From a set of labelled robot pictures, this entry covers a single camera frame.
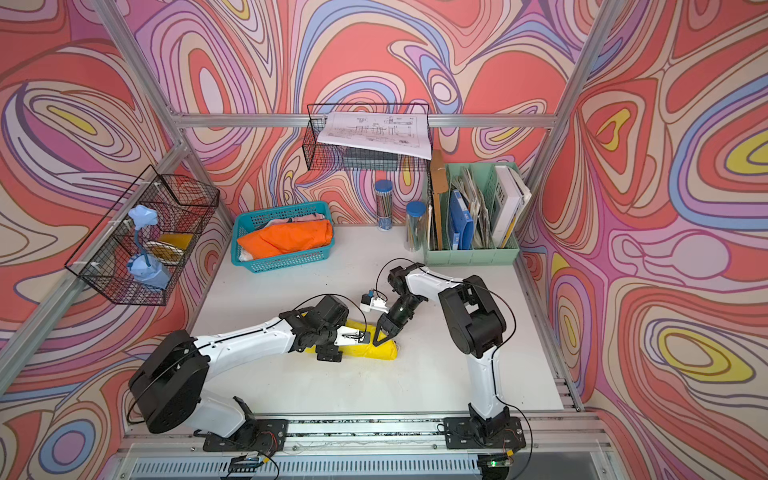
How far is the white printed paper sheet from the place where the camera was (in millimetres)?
772

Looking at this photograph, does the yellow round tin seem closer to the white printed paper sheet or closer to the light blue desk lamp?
the light blue desk lamp

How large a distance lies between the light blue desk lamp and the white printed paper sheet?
40 centimetres

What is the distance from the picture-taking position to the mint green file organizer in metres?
0.97

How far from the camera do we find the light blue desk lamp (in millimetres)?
573
